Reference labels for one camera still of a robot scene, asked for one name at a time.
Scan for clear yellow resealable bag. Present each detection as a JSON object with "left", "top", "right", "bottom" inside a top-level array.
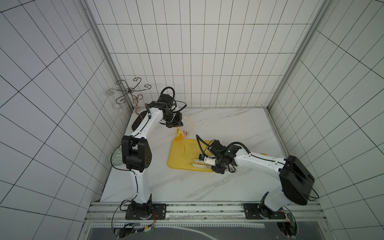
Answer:
[{"left": 175, "top": 117, "right": 195, "bottom": 141}]

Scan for white metal tongs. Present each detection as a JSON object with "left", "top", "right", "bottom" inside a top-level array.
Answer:
[{"left": 191, "top": 158, "right": 238, "bottom": 174}]

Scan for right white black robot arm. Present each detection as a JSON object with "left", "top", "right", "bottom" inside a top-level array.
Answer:
[{"left": 199, "top": 140, "right": 315, "bottom": 219}]

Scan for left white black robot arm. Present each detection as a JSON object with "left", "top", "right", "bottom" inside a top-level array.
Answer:
[{"left": 121, "top": 101, "right": 185, "bottom": 219}]

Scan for yellow plastic tray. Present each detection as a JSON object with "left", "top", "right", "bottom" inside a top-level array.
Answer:
[{"left": 167, "top": 139, "right": 213, "bottom": 173}]

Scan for metal cup hanger stand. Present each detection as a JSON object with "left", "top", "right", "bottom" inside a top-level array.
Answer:
[{"left": 115, "top": 77, "right": 152, "bottom": 131}]

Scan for clear glass cup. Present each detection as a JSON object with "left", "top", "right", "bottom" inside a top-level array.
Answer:
[{"left": 105, "top": 89, "right": 126, "bottom": 114}]

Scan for green patterned glass bowl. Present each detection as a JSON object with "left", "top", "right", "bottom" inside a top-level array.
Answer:
[{"left": 109, "top": 148, "right": 123, "bottom": 167}]

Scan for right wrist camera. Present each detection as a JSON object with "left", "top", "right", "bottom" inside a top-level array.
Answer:
[{"left": 208, "top": 140, "right": 226, "bottom": 155}]

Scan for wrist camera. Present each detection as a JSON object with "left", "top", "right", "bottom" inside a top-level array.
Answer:
[
  {"left": 208, "top": 140, "right": 226, "bottom": 155},
  {"left": 158, "top": 94, "right": 174, "bottom": 106}
]

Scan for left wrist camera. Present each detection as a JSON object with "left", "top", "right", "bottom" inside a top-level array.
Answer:
[{"left": 158, "top": 94, "right": 174, "bottom": 106}]

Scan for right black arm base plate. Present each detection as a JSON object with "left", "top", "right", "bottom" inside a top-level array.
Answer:
[{"left": 243, "top": 192, "right": 286, "bottom": 220}]

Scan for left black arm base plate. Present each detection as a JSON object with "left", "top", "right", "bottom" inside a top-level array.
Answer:
[{"left": 125, "top": 204, "right": 167, "bottom": 221}]

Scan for aluminium mounting rail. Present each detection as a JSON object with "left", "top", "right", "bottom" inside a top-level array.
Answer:
[{"left": 86, "top": 202, "right": 326, "bottom": 225}]

